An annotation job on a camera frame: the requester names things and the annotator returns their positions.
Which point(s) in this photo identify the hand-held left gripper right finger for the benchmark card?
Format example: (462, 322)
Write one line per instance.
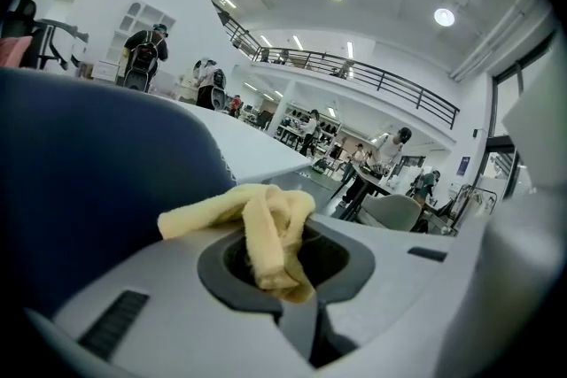
(398, 279)

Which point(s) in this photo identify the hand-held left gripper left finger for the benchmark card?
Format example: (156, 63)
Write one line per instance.
(168, 279)

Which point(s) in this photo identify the yellow cloth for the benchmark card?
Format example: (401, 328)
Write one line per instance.
(266, 230)

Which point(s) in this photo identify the dark blue chair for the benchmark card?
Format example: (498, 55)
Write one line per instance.
(88, 155)

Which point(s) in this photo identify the cluttered work table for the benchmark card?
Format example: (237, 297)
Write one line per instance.
(376, 179)

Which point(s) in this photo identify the white table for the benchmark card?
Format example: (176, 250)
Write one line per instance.
(257, 150)

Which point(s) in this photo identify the black balcony railing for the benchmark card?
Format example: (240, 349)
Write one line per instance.
(454, 117)

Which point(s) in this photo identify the display shelf with bags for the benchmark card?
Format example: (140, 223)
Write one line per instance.
(288, 124)

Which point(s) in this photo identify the white bookshelf cabinet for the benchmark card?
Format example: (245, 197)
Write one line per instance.
(142, 13)

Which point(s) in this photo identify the pink armchair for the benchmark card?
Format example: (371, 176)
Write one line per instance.
(13, 51)

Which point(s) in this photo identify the grey chair black frame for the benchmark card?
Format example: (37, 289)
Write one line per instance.
(392, 210)

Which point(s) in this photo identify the black tilted desk frame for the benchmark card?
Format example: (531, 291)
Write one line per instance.
(53, 24)

